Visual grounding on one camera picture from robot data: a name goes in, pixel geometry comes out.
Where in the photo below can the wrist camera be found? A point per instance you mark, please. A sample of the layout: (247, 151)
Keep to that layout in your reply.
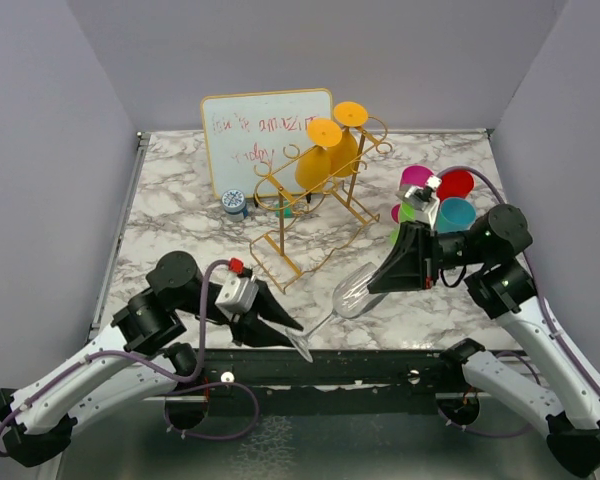
(238, 292)
(422, 200)

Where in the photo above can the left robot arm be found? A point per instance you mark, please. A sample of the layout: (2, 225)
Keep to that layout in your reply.
(155, 345)

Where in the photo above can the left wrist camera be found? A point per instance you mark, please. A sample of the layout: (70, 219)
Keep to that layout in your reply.
(238, 292)

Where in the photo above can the orange wine glass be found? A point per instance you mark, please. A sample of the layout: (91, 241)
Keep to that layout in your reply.
(350, 115)
(313, 167)

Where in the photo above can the blue white small can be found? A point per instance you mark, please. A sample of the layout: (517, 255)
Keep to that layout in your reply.
(234, 204)

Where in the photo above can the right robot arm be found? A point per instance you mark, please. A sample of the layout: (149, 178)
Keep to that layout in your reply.
(567, 411)

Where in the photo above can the clear wine glass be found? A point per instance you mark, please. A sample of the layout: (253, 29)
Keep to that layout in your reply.
(351, 299)

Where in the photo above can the green wine glass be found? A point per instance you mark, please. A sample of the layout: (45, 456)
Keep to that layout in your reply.
(405, 217)

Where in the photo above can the front orange wine glass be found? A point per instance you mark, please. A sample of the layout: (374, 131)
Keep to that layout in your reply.
(313, 167)

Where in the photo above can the yellow framed whiteboard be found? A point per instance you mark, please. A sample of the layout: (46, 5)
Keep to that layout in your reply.
(246, 135)

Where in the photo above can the rear orange wine glass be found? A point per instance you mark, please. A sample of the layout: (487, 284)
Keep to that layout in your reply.
(350, 115)

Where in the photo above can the gold wire glass rack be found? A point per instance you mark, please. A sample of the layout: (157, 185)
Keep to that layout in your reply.
(324, 222)

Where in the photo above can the pink wine glass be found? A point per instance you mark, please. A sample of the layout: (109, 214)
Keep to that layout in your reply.
(412, 175)

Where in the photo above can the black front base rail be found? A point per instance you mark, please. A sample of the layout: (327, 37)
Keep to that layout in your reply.
(336, 382)

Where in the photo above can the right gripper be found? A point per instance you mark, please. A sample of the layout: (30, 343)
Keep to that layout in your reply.
(413, 255)

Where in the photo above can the teal wine glass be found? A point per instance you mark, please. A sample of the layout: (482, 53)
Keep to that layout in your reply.
(455, 214)

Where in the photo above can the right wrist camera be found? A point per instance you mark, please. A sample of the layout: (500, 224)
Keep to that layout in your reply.
(422, 200)

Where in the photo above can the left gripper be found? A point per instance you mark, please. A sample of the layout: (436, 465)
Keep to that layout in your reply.
(256, 331)

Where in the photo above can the red wine glass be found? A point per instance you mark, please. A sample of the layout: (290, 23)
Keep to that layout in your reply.
(455, 184)

